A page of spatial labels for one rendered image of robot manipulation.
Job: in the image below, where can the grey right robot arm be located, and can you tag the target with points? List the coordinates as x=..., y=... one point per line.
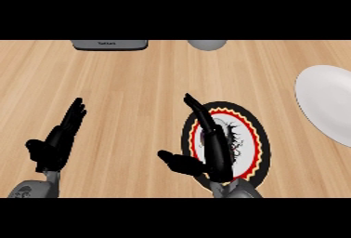
x=235, y=189

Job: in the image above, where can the black red patterned plate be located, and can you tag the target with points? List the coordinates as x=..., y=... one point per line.
x=249, y=139

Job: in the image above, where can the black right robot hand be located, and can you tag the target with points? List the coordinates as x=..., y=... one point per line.
x=217, y=148

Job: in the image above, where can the grey round object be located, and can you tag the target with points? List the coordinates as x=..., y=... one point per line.
x=208, y=44

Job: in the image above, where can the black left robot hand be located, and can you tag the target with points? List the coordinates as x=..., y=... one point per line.
x=56, y=143

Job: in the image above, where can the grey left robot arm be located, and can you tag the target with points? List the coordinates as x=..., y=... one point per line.
x=36, y=187

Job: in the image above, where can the dark grey flat appliance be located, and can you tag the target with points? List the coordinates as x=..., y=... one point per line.
x=109, y=45

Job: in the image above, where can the white plate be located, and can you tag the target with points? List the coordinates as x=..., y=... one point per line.
x=326, y=102

